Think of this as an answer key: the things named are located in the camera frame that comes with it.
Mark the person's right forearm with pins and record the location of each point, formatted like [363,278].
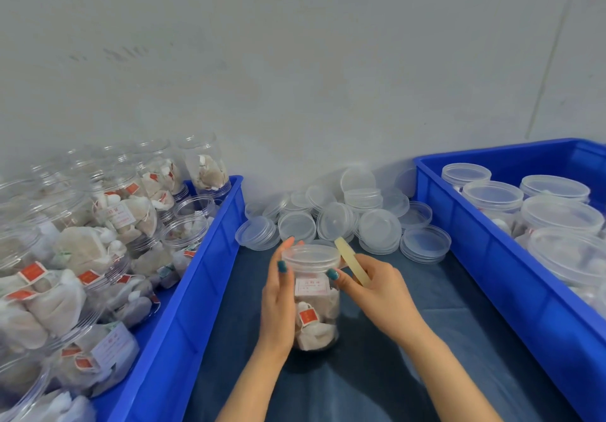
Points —
[449,379]

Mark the clear plastic jar lid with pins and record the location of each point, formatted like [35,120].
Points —
[311,256]

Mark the person's right thumb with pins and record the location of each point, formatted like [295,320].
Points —
[343,282]

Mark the person's right hand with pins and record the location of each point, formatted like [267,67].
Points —
[383,301]

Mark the lidded clear plastic jar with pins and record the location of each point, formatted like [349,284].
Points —
[492,197]
[555,187]
[466,173]
[561,216]
[568,256]

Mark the person's left hand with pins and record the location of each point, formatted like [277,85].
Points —
[277,313]

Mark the pile of loose clear lids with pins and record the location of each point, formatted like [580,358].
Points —
[378,227]

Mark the yellowish tape roll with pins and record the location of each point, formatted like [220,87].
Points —
[349,258]

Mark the person's left thumb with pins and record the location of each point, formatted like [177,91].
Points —
[281,277]

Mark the pile of open filled jars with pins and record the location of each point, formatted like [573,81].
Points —
[80,251]

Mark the dark blue table cloth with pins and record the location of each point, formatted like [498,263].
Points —
[369,374]

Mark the clear jar with tea bags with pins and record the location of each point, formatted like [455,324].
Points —
[316,334]

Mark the person's left forearm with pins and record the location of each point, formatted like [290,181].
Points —
[253,388]

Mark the blue plastic crate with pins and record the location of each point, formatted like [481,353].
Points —
[199,294]
[497,284]

